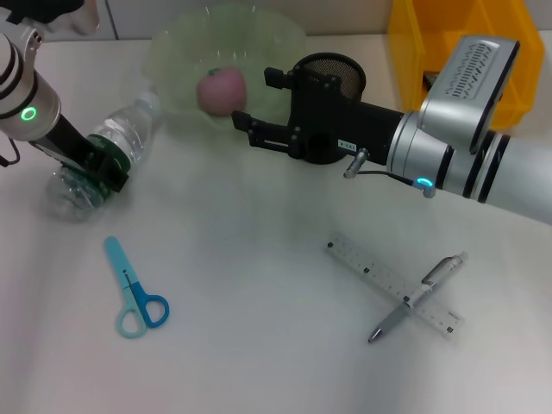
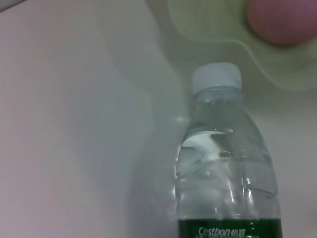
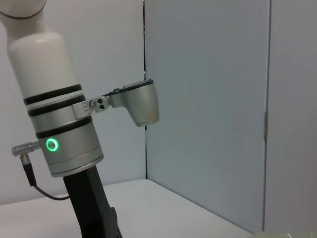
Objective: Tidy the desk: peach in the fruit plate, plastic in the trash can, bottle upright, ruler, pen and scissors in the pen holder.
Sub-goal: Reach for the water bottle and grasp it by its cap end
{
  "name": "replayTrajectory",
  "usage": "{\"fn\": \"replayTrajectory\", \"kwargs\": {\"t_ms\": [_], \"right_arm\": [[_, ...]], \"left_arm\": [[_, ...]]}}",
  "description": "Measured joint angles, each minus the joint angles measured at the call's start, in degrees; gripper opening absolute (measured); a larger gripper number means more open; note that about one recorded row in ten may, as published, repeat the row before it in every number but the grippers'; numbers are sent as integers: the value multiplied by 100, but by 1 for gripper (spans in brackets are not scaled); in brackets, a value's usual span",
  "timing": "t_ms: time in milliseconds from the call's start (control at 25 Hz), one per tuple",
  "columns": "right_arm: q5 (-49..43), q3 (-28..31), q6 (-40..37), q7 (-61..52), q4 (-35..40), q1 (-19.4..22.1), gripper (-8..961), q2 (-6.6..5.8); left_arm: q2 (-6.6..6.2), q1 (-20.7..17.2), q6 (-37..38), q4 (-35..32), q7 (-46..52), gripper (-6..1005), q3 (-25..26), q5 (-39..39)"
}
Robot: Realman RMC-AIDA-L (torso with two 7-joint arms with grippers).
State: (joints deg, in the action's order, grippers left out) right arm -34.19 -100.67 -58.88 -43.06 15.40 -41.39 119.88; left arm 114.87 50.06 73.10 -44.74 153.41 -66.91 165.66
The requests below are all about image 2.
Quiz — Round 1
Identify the clear green-label water bottle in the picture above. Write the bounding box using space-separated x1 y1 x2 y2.
174 62 283 238

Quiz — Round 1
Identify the translucent green fruit bowl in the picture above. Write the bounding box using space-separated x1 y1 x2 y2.
167 0 317 94

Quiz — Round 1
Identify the pink toy peach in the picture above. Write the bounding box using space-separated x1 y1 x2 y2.
247 0 317 45

